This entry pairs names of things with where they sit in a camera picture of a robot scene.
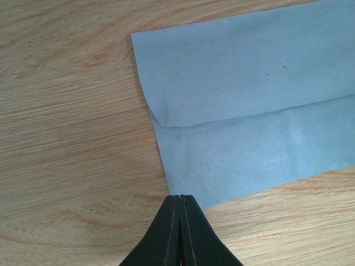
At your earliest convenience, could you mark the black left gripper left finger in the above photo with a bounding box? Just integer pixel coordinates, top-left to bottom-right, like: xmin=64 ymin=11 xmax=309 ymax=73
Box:
xmin=120 ymin=196 xmax=181 ymax=266

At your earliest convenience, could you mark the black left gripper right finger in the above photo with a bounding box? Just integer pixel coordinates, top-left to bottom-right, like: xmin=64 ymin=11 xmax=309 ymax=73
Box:
xmin=180 ymin=195 xmax=242 ymax=266

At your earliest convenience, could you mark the blue cleaning cloth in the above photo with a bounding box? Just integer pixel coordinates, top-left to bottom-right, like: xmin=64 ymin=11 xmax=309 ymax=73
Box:
xmin=131 ymin=1 xmax=354 ymax=208

